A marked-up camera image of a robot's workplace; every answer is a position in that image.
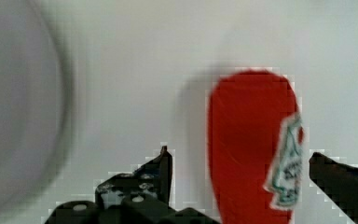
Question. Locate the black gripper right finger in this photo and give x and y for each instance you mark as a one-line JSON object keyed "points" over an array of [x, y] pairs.
{"points": [[338, 181]]}

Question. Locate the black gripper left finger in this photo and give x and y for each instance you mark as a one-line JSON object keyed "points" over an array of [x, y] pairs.
{"points": [[139, 197]]}

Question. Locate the red plush ketchup bottle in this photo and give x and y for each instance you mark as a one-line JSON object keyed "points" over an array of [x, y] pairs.
{"points": [[255, 148]]}

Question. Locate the lilac oval plate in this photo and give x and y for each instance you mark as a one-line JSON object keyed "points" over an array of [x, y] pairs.
{"points": [[32, 99]]}

